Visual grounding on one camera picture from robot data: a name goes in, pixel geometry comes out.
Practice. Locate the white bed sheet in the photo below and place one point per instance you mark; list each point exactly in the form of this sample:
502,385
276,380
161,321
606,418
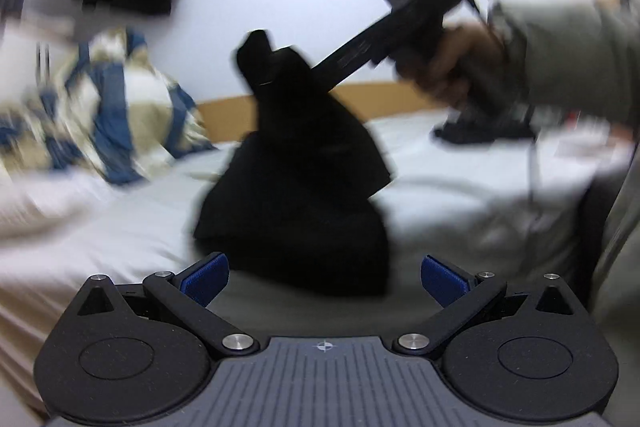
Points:
125,227

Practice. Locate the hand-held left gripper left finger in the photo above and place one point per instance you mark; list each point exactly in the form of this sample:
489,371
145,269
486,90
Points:
207,279

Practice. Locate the wooden headboard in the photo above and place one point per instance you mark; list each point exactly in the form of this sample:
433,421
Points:
225,117

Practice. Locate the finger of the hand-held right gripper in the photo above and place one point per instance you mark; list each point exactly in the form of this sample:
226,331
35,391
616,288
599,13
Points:
350,52

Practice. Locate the blue beige checkered duvet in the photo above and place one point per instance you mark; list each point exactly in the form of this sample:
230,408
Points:
115,107

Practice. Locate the black pants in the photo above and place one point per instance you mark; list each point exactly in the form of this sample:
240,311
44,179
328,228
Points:
300,187

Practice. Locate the person's right forearm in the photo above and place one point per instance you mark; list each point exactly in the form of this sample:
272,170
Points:
575,57

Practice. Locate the person's grey clothing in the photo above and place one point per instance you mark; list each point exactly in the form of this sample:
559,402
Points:
620,237

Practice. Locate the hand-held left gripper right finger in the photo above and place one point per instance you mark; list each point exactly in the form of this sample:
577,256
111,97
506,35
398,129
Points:
440,278

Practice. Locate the black folded clothes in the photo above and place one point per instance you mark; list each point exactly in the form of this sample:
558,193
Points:
480,134

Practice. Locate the person's right hand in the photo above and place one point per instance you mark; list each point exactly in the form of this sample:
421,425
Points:
450,67

